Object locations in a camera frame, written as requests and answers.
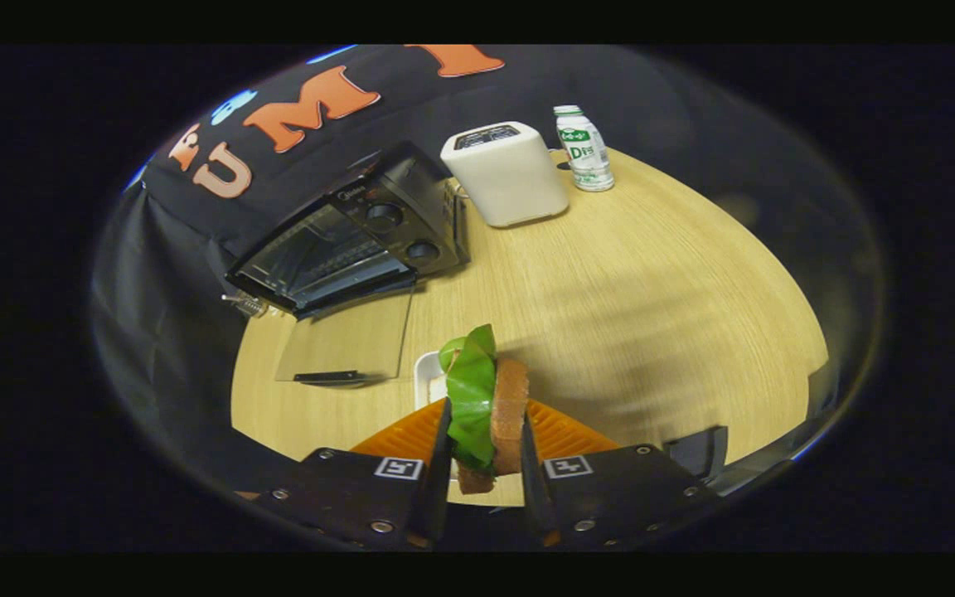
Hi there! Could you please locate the white bottle green label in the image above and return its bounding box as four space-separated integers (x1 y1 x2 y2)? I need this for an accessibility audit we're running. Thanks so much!
552 104 615 193

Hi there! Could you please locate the white pop-up toaster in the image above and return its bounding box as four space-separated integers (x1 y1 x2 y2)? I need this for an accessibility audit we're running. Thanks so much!
440 122 570 229

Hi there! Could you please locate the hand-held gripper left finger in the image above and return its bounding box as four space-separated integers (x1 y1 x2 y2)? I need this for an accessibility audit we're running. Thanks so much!
237 398 455 552

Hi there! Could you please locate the black toaster oven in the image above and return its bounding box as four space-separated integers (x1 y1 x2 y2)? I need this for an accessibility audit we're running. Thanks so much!
225 141 472 389

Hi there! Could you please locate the white plastic tray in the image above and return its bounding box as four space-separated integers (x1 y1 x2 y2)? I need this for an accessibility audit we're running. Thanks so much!
414 351 449 411

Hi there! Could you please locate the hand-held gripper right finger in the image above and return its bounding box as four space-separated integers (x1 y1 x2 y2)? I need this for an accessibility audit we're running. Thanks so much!
519 398 717 550

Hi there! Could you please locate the sandwich with lettuce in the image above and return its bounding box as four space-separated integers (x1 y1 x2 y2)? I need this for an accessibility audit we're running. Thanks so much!
438 323 531 496

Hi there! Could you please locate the small metal wire holder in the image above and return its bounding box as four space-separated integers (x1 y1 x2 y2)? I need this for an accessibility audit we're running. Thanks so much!
222 292 269 318

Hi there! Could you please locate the black backdrop cloth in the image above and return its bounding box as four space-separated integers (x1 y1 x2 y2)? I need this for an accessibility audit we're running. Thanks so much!
90 44 885 465

